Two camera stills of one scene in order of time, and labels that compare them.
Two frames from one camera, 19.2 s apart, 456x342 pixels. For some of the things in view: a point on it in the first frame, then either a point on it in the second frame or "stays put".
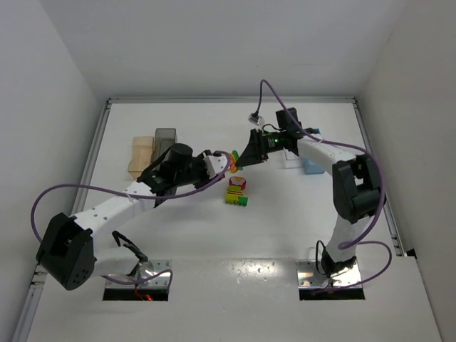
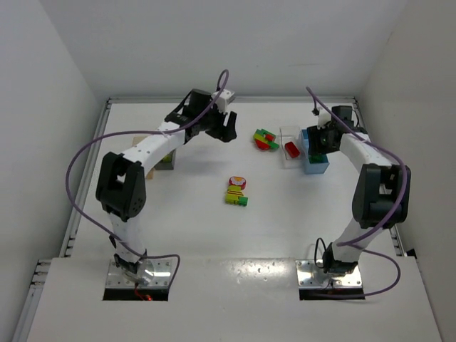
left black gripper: x=201 y=169 → x=216 y=123
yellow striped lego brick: x=233 y=194 stays put
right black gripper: x=263 y=144 → x=317 y=141
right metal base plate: x=309 y=277 stays put
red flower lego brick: x=237 y=181 stays put
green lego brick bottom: x=243 y=201 stays put
